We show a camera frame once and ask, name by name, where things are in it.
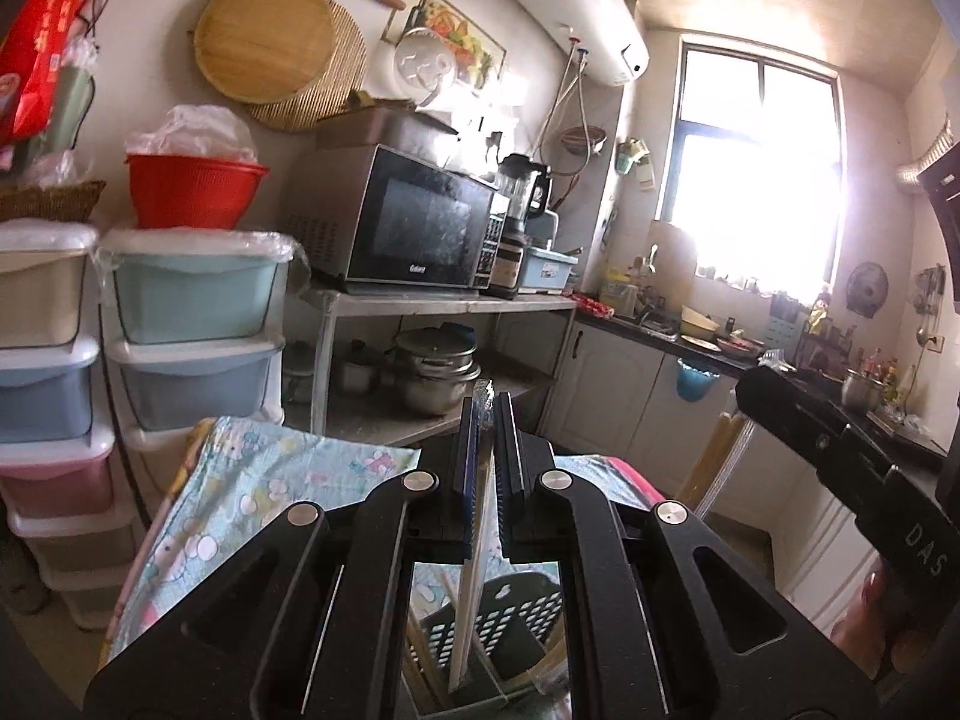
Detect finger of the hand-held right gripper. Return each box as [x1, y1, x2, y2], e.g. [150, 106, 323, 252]
[735, 366, 893, 470]

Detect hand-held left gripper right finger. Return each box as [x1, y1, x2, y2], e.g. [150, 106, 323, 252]
[493, 392, 886, 720]

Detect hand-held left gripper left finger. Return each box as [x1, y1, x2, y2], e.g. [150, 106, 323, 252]
[82, 396, 482, 720]

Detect green plastic utensil basket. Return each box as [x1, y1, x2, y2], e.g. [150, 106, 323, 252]
[405, 570, 571, 717]

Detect person's right hand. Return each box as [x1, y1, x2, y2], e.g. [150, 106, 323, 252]
[831, 570, 925, 682]

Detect blue hanging bin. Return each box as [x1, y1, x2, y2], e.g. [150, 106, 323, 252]
[675, 358, 722, 400]

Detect large steel cooking pot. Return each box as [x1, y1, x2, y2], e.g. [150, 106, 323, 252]
[386, 326, 482, 417]

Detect small lidded pot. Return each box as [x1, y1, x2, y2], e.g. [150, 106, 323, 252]
[334, 341, 383, 395]

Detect metal shelf table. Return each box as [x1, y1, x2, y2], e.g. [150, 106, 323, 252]
[300, 285, 578, 451]

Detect light blue dish box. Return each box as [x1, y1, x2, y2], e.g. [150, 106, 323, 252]
[517, 210, 580, 295]

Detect printed cartoon tablecloth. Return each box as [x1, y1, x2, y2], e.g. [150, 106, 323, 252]
[97, 416, 668, 661]

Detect blender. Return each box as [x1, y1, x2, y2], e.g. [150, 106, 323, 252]
[487, 154, 552, 301]

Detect window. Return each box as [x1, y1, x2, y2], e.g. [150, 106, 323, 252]
[656, 34, 845, 301]

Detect black microwave oven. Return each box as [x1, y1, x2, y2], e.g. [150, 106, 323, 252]
[281, 142, 511, 297]

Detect range hood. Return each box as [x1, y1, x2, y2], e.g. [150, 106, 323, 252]
[919, 150, 960, 241]

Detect mint top plastic drawer tower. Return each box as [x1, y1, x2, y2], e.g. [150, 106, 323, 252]
[96, 227, 310, 458]

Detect brown box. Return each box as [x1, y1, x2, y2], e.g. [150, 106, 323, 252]
[315, 105, 460, 166]

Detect red plastic basin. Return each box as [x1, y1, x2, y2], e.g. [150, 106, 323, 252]
[124, 154, 271, 230]

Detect white round plastic cover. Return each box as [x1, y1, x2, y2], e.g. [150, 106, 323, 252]
[394, 26, 458, 107]

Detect round bamboo mat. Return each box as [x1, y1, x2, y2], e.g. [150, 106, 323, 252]
[247, 0, 368, 134]

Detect cream top plastic drawer tower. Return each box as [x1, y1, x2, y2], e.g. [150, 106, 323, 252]
[0, 219, 143, 631]

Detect clear plastic bags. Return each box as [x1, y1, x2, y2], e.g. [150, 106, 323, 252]
[124, 105, 256, 162]

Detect white water heater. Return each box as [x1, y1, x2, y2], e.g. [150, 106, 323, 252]
[499, 0, 651, 87]

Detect round wooden cutting board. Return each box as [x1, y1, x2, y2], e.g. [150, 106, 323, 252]
[193, 0, 336, 104]

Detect wicker basket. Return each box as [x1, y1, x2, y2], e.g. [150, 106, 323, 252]
[0, 180, 107, 224]

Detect red plastic bag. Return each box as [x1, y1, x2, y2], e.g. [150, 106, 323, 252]
[0, 0, 98, 147]

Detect round wall fan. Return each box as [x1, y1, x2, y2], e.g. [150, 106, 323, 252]
[846, 261, 890, 320]

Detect aluminium vent duct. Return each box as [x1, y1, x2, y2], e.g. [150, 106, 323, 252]
[892, 124, 960, 192]

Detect hanging wire basket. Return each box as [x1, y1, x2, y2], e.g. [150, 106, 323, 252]
[561, 124, 608, 158]

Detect fruit wall picture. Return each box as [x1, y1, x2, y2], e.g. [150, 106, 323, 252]
[381, 0, 511, 95]

